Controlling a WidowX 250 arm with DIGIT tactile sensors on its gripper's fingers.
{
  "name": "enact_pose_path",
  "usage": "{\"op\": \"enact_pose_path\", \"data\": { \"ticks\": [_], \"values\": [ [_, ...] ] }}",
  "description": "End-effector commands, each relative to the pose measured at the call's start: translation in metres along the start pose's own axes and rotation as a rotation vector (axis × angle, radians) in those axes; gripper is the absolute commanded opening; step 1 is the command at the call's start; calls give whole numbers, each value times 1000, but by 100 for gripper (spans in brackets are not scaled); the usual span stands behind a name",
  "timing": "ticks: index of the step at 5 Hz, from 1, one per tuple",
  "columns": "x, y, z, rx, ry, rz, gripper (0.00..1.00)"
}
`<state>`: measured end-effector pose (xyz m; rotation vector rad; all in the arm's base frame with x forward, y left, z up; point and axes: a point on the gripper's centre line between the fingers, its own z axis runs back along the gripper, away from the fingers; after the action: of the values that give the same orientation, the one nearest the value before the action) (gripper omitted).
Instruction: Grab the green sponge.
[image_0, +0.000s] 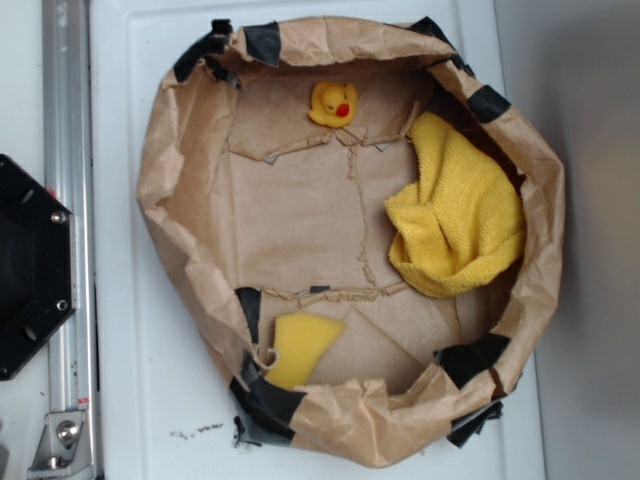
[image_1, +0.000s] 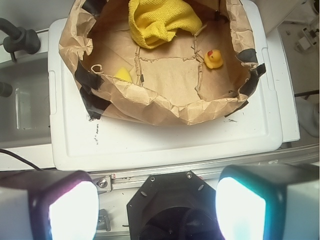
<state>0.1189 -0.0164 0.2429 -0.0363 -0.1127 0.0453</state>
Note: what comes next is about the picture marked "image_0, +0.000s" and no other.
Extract metal corner bracket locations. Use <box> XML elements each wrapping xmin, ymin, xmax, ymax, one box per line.
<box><xmin>27</xmin><ymin>410</ymin><xmax>92</xmax><ymax>479</ymax></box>

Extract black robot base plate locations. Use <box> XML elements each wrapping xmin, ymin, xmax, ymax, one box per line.
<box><xmin>1</xmin><ymin>155</ymin><xmax>75</xmax><ymax>381</ymax></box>

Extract yellow rubber duck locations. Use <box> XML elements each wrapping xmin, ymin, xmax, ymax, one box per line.
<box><xmin>308</xmin><ymin>81</ymin><xmax>358</xmax><ymax>128</ymax></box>

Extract yellow sponge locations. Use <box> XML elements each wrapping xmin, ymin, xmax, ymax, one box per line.
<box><xmin>266</xmin><ymin>311</ymin><xmax>347</xmax><ymax>390</ymax></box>

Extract aluminium extrusion rail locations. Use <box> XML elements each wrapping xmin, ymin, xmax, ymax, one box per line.
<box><xmin>42</xmin><ymin>1</ymin><xmax>104</xmax><ymax>479</ymax></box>

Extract brown paper bag tray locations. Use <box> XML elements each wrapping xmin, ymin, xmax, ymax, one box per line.
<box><xmin>137</xmin><ymin>17</ymin><xmax>565</xmax><ymax>467</ymax></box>

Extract yellow microfiber cloth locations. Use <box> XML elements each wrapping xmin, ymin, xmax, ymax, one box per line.
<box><xmin>385</xmin><ymin>112</ymin><xmax>526</xmax><ymax>298</ymax></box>

